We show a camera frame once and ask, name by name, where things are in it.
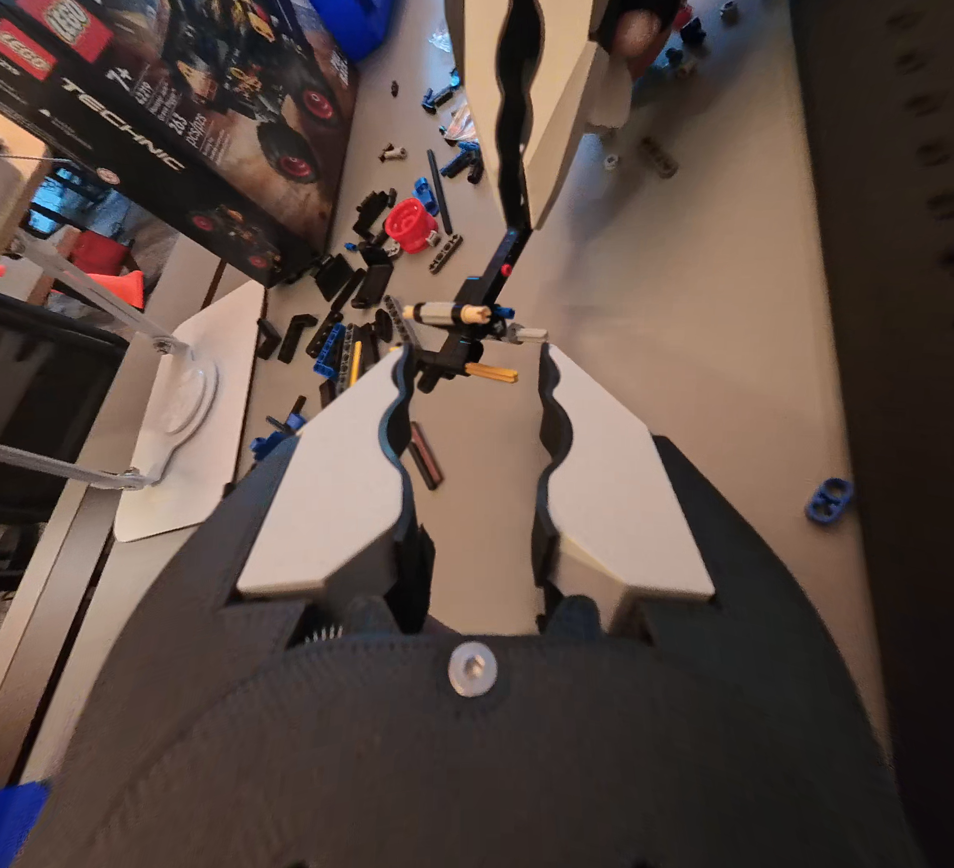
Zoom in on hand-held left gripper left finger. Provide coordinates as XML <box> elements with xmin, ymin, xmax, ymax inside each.
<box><xmin>236</xmin><ymin>345</ymin><xmax>437</xmax><ymax>635</ymax></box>

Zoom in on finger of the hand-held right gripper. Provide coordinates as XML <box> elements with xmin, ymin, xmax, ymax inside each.
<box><xmin>462</xmin><ymin>0</ymin><xmax>534</xmax><ymax>230</ymax></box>
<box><xmin>520</xmin><ymin>0</ymin><xmax>646</xmax><ymax>231</ymax></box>

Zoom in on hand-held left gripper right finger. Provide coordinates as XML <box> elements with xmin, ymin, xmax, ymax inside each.
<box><xmin>531</xmin><ymin>343</ymin><xmax>718</xmax><ymax>635</ymax></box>

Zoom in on black toy brick assembly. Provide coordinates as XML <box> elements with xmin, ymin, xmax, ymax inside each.
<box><xmin>388</xmin><ymin>223</ymin><xmax>549</xmax><ymax>395</ymax></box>

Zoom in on blue and black brick cluster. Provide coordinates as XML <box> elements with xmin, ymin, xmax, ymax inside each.
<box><xmin>421</xmin><ymin>69</ymin><xmax>462</xmax><ymax>113</ymax></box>

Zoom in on blue axle connector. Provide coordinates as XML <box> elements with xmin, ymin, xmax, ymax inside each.
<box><xmin>249</xmin><ymin>413</ymin><xmax>308</xmax><ymax>459</ymax></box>

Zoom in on thin black toy axle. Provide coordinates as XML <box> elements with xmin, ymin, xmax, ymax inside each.
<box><xmin>267</xmin><ymin>395</ymin><xmax>308</xmax><ymax>437</ymax></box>

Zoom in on black and blue pin cluster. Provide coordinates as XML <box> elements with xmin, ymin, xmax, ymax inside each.
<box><xmin>440</xmin><ymin>141</ymin><xmax>485</xmax><ymax>183</ymax></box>

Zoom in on long dark toy axle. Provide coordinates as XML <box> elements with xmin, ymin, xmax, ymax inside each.
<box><xmin>426</xmin><ymin>149</ymin><xmax>454</xmax><ymax>236</ymax></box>

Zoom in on short black toy beam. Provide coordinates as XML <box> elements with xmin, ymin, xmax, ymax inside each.
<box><xmin>637</xmin><ymin>136</ymin><xmax>681</xmax><ymax>181</ymax></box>

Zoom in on pile of black toy beams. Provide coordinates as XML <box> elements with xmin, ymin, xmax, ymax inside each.
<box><xmin>313</xmin><ymin>294</ymin><xmax>407</xmax><ymax>410</ymax></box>

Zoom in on red toy wheel hub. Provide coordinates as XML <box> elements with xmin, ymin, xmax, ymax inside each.
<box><xmin>385</xmin><ymin>199</ymin><xmax>439</xmax><ymax>255</ymax></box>

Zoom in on black connector cluster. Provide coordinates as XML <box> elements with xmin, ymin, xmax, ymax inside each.
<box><xmin>352</xmin><ymin>188</ymin><xmax>398</xmax><ymax>237</ymax></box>

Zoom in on small blue connector brick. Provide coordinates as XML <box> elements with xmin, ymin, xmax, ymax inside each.
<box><xmin>805</xmin><ymin>478</ymin><xmax>854</xmax><ymax>526</ymax></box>

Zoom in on white book stand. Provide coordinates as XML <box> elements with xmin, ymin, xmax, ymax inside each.
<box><xmin>0</xmin><ymin>153</ymin><xmax>267</xmax><ymax>545</ymax></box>

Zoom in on black panel with tab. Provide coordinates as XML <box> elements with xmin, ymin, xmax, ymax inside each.
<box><xmin>352</xmin><ymin>263</ymin><xmax>395</xmax><ymax>309</ymax></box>

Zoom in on black square toy panel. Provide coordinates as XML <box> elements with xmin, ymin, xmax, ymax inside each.
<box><xmin>317</xmin><ymin>255</ymin><xmax>355</xmax><ymax>299</ymax></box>

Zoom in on black office chair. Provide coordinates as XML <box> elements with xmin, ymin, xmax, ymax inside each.
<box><xmin>0</xmin><ymin>290</ymin><xmax>129</xmax><ymax>586</ymax></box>

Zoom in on toy truck set box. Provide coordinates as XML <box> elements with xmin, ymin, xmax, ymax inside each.
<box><xmin>0</xmin><ymin>0</ymin><xmax>359</xmax><ymax>288</ymax></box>

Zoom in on orange cone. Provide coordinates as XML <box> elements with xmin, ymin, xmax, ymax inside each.
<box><xmin>71</xmin><ymin>231</ymin><xmax>148</xmax><ymax>312</ymax></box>

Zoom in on blue bin with white tag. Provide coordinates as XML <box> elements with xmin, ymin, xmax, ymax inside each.
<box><xmin>0</xmin><ymin>781</ymin><xmax>53</xmax><ymax>850</ymax></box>

